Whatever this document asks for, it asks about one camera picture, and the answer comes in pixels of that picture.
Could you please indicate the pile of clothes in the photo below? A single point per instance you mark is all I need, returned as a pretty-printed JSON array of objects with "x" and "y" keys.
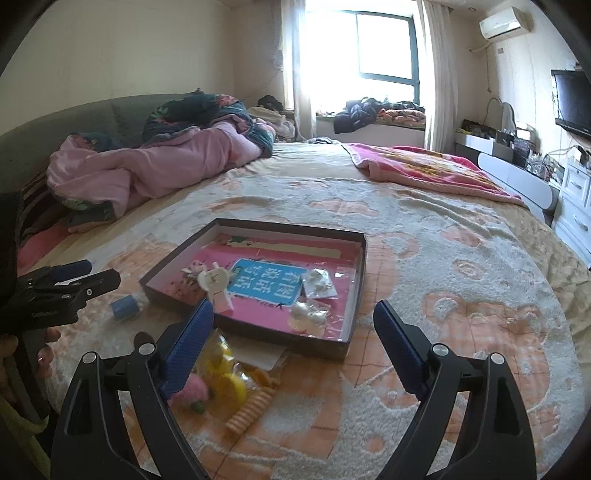
[{"x": 272, "y": 120}]

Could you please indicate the white air conditioner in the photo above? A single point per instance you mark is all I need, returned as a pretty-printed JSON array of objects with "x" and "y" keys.
[{"x": 503, "y": 21}]

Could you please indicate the person's left hand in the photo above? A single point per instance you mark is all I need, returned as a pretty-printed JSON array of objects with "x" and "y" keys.
[{"x": 48, "y": 355}]

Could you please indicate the dark jacket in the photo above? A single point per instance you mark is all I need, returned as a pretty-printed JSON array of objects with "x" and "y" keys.
[{"x": 355, "y": 115}]

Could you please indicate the clear bag with pearl ornament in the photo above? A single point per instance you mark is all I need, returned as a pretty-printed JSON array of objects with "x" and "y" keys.
[{"x": 307, "y": 316}]

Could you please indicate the beige bed sheet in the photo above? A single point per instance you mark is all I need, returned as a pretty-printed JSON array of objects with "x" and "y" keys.
[{"x": 304, "y": 157}]

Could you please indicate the dark cardboard box with pink lining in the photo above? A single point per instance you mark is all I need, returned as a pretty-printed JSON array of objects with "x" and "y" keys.
[{"x": 337, "y": 348}]

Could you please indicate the cream curtain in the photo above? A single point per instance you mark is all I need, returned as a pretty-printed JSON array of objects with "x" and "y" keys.
[{"x": 438, "y": 74}]

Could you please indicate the white drawer cabinet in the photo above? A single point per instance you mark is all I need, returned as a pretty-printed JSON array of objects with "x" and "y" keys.
[{"x": 577, "y": 198}]

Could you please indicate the window sill bench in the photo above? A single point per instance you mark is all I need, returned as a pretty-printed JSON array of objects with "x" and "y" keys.
[{"x": 378, "y": 134}]

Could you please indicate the folded floral blanket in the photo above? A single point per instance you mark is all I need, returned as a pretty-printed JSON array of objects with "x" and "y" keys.
[{"x": 401, "y": 113}]

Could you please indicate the sheer white curtain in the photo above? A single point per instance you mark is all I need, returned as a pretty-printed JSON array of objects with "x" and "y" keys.
[{"x": 295, "y": 69}]

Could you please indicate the window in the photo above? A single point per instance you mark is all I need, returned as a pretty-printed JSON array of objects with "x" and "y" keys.
[{"x": 369, "y": 46}]

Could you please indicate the grey padded headboard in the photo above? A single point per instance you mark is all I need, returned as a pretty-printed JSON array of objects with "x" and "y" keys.
[{"x": 69, "y": 115}]

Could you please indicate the pink printed blanket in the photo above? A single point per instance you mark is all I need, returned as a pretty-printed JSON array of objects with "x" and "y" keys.
[{"x": 429, "y": 170}]

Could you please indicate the clear bag with earrings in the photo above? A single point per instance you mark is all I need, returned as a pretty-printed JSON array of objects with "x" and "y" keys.
[{"x": 318, "y": 281}]

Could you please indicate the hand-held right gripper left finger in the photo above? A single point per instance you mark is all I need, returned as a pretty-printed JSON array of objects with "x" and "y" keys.
[{"x": 189, "y": 350}]

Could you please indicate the dark striped pillow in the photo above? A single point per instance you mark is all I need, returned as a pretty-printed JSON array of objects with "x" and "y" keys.
[{"x": 37, "y": 203}]

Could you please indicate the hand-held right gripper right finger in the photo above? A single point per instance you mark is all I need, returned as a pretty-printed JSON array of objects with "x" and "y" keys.
[{"x": 397, "y": 346}]

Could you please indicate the white vanity desk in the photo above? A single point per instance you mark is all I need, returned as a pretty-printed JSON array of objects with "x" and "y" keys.
[{"x": 512, "y": 177}]

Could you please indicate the black wall television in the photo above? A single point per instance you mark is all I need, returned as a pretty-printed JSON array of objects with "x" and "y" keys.
[{"x": 575, "y": 101}]

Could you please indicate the person's left forearm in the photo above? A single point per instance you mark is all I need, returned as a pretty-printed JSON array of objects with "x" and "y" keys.
[{"x": 18, "y": 438}]

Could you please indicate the pink floral quilt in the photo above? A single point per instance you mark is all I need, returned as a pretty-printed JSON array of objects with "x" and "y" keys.
[{"x": 152, "y": 170}]

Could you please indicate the flower beaded hair clip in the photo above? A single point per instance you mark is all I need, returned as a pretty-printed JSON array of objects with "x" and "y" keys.
[{"x": 191, "y": 277}]

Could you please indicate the red cloth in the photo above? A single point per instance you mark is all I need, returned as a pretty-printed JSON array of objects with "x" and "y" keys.
[{"x": 39, "y": 249}]

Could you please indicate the small blue box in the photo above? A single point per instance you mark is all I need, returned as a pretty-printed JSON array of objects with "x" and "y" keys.
[{"x": 123, "y": 309}]

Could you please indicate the orange comb hair clip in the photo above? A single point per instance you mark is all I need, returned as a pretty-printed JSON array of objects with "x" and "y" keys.
[{"x": 251, "y": 408}]

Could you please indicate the clear bag with yellow ornaments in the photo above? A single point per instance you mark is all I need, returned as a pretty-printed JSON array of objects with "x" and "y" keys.
[{"x": 226, "y": 378}]

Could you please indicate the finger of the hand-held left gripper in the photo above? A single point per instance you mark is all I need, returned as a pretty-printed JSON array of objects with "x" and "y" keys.
[
  {"x": 69, "y": 268},
  {"x": 99, "y": 281}
]

